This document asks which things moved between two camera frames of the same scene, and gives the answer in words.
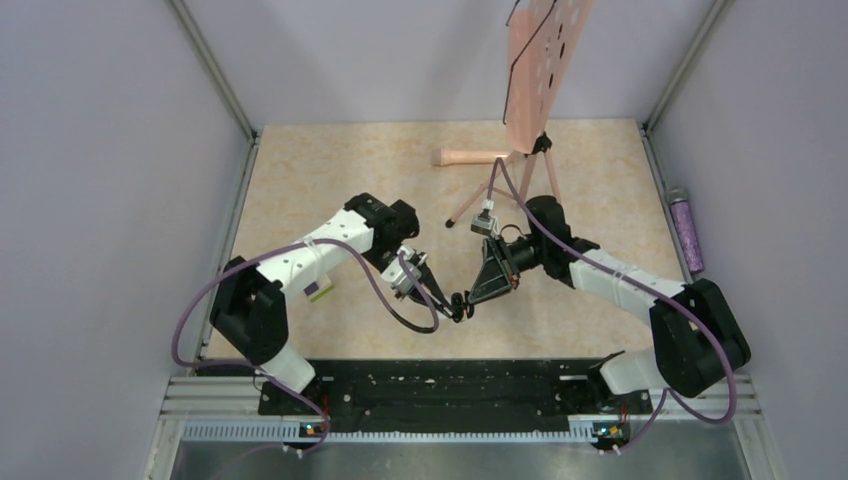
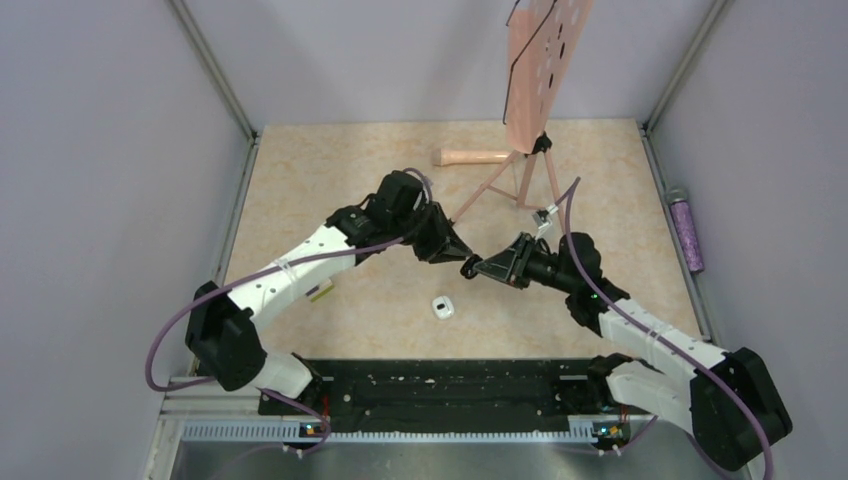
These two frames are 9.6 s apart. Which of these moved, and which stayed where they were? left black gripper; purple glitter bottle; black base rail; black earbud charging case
Moved: left black gripper; black earbud charging case
Stayed: black base rail; purple glitter bottle
